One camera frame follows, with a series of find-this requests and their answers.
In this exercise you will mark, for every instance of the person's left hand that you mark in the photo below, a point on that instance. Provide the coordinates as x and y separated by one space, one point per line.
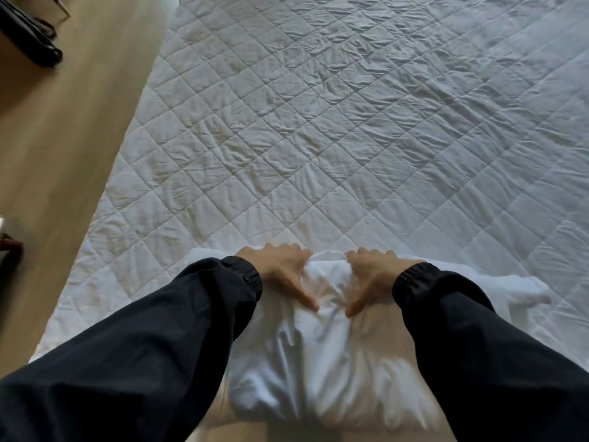
280 264

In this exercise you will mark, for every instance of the person's right hand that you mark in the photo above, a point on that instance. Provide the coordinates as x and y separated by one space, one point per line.
377 276

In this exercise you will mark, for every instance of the white bed sheet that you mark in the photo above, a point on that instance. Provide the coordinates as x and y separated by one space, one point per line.
322 363

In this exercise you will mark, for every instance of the person's right forearm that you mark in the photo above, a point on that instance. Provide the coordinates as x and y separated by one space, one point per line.
497 363

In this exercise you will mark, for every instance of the person's left forearm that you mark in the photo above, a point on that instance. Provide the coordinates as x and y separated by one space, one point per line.
129 363

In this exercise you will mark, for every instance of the quilted white mattress pad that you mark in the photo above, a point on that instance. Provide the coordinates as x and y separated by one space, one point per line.
322 110

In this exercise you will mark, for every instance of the dark grey backpack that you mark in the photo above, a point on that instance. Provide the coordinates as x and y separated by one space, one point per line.
27 36

